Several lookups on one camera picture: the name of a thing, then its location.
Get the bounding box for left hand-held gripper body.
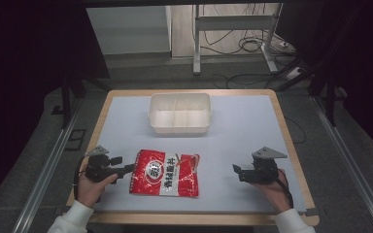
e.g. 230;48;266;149
84;145;126;184

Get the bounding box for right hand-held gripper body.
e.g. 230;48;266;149
248;146;288;186

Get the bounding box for red and white snack packet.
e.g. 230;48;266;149
128;149;201;198

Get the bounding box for person's left hand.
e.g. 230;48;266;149
77;171;119;209

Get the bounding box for person's right hand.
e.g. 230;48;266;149
252;168;293;214

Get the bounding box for pale blue table mat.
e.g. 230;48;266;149
93;94;307;214

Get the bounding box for wooden table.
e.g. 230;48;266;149
65;88;321;227

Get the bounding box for white divided plastic container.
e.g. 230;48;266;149
148;92;213;137

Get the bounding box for black metal stand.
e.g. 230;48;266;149
265;56;349;127
51;72;111;129

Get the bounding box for white power strip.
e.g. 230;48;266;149
285;66;303;82

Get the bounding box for dark curtain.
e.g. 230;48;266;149
276;0;373;159
0;0;111;208

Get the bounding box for white cabinet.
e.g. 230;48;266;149
85;5;173;56

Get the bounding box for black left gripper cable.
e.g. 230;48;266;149
73;157;89;202

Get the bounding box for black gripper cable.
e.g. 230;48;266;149
73;157;89;202
277;169;295;209

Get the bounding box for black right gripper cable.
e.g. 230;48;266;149
277;169;295;209

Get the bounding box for black floor frame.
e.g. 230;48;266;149
64;128;87;151

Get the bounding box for thin black floor cable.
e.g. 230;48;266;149
284;116;307;146

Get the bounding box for metal floor rail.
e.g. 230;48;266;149
11;106;82;233
310;96;373;233

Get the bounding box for tangle of black floor cables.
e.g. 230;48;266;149
200;3;297;90

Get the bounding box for white metal desk frame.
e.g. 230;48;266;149
191;3;284;76

